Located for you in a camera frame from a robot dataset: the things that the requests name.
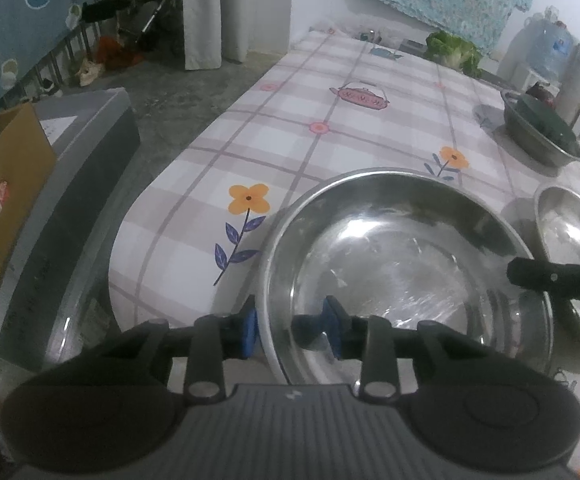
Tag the white water dispenser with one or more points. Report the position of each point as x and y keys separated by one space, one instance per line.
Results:
x=532 y=77

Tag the orange item on floor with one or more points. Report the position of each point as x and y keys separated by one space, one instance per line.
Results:
x=117 y=52

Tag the dark red round pot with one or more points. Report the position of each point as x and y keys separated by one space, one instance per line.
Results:
x=539 y=94

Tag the white curtain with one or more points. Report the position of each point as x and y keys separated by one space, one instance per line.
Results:
x=230 y=10

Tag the folded stroller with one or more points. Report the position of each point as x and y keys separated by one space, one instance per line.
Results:
x=147 y=20

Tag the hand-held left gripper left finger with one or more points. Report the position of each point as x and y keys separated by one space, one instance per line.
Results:
x=250 y=332

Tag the large wide-rim steel plate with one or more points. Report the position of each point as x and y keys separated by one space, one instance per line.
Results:
x=569 y=230

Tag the standing patterned paper roll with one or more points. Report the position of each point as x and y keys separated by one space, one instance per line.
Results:
x=577 y=80

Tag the green cabbage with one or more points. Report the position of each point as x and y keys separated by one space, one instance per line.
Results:
x=452 y=52

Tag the dark side table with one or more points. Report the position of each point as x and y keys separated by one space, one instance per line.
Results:
x=489 y=77

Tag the blue water bottle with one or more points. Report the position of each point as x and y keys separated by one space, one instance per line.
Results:
x=552 y=42

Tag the green ceramic bowl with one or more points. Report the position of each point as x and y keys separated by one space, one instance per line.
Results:
x=544 y=120

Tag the grey plastic storage box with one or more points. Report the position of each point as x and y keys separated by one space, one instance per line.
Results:
x=95 y=135

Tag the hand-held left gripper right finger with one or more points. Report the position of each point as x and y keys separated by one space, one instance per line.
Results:
x=332 y=327

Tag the white shoe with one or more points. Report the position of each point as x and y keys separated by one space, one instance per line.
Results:
x=89 y=71

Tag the blue cloth with circles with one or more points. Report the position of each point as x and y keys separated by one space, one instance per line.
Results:
x=20 y=25

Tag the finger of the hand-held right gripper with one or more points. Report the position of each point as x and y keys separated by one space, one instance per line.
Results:
x=554 y=277

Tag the deep steel plate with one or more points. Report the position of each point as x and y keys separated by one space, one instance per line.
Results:
x=394 y=260

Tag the metal railing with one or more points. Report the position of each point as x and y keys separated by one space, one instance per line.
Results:
x=65 y=60

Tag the cardboard box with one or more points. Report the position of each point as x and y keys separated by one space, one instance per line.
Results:
x=10 y=200

